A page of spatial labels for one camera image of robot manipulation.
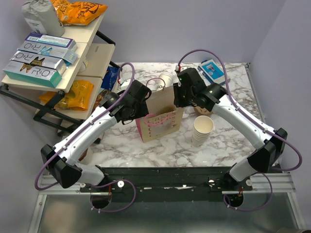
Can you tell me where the white paper coffee cup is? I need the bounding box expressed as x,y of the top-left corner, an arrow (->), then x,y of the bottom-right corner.
156,72 -> 173,91

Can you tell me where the brown pink paper bag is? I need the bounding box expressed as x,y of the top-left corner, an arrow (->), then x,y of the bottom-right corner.
136,85 -> 184,143

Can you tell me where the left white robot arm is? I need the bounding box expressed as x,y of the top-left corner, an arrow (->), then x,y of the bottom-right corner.
40,80 -> 152,192

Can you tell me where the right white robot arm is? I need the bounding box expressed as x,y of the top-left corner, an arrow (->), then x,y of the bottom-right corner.
173,68 -> 288,190

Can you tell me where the grey coffee bag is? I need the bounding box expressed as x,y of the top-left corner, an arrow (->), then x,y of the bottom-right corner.
21,0 -> 65,36

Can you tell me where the stack of cardboard carriers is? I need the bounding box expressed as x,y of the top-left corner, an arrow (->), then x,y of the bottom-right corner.
193,106 -> 211,116

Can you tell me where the blue white razor box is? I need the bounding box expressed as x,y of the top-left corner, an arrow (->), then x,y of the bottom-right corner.
198,59 -> 225,85

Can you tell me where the brown snack bag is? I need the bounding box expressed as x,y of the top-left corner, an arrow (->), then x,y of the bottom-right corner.
92,89 -> 111,111

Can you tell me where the blue snack bag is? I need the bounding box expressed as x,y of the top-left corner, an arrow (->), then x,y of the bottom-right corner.
101,67 -> 119,91

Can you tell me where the stack of paper cups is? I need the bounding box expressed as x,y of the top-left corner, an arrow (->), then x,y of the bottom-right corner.
191,116 -> 214,146

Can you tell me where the orange snack bag lower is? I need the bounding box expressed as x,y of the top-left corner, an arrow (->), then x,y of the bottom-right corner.
38,80 -> 95,112

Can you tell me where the orange snack bag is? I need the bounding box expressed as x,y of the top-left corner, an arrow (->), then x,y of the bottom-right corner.
52,0 -> 108,25
38,80 -> 95,112

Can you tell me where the black beige shelf rack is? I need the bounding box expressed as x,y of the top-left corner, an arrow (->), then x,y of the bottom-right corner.
0,15 -> 116,136

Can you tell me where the silver R&O box upper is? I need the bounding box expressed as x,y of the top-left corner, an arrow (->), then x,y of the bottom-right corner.
18,41 -> 79,65

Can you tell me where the silver r&o box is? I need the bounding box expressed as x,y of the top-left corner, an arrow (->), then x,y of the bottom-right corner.
11,50 -> 68,75
18,41 -> 79,65

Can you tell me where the teal R&O box front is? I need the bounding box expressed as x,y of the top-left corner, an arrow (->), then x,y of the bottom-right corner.
3,61 -> 62,88

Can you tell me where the purple white box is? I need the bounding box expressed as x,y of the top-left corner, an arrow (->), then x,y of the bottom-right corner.
25,33 -> 77,51

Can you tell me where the silver R&O box middle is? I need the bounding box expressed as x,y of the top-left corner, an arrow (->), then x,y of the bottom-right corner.
11,50 -> 68,75

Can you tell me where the orange snack bag top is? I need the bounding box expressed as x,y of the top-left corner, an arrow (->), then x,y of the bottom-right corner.
52,0 -> 108,25

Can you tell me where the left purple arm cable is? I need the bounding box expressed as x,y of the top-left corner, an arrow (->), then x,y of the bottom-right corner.
34,62 -> 136,190

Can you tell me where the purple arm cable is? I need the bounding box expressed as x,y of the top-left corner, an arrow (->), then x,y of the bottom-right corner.
177,49 -> 303,172
34,62 -> 136,190

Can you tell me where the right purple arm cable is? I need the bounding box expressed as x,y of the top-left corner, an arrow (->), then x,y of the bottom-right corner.
177,49 -> 303,172

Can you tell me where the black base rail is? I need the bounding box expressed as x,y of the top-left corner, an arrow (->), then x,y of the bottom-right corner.
80,166 -> 253,202

